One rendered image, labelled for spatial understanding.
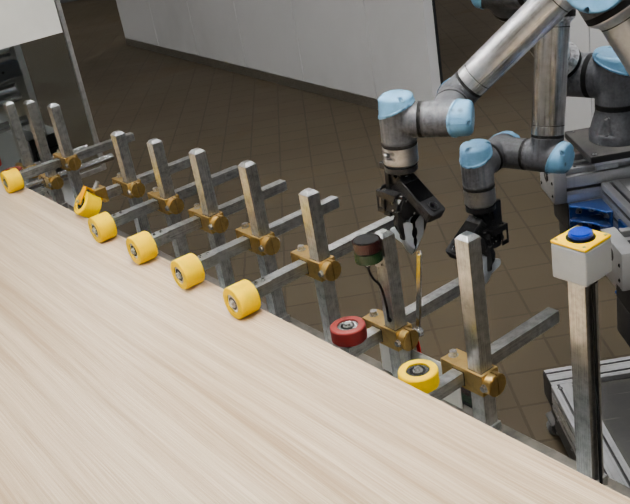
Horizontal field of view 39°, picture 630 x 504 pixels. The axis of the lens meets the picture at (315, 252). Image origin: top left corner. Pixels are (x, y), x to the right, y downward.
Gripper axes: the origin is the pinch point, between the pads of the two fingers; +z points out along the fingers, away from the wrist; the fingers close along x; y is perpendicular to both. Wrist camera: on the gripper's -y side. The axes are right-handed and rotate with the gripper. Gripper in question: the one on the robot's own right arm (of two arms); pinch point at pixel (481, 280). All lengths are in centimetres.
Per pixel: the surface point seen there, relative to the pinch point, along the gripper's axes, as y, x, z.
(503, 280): 115, 101, 83
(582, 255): -35, -58, -38
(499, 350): -23.4, -26.5, -2.0
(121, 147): -33, 119, -26
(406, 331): -32.5, -7.9, -4.4
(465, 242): -34, -30, -33
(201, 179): -33, 69, -26
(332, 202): -6, 49, -13
